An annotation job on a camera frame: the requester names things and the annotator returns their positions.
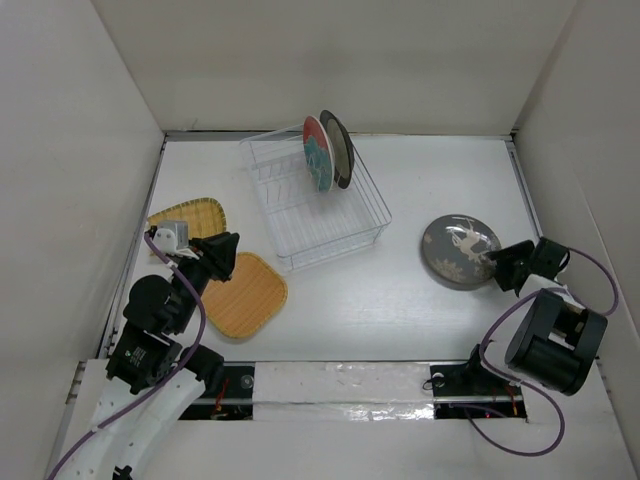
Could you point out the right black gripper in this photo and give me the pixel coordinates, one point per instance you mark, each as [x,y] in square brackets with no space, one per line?
[505,257]

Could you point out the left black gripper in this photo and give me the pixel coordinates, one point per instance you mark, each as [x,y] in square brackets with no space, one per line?
[222,249]

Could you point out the square bamboo tray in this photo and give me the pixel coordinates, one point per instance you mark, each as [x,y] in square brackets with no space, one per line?
[205,217]
[238,308]

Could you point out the grey reindeer pattern plate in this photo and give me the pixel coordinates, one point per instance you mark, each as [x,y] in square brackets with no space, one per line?
[454,248]

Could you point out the red teal floral plate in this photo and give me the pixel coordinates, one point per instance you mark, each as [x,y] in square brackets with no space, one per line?
[318,154]

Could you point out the brown rimmed cream plate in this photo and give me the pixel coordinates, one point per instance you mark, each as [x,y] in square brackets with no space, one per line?
[342,146]

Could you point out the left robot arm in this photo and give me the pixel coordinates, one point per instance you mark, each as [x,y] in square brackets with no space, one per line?
[151,379]

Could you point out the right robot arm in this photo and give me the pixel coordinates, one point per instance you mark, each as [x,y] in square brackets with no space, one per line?
[557,341]

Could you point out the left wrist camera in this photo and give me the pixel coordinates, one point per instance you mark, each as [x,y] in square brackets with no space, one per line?
[170,236]

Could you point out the white wire dish rack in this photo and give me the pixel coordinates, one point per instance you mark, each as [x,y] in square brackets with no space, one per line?
[308,226]

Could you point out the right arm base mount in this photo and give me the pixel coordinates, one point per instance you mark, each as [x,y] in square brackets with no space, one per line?
[466,389]

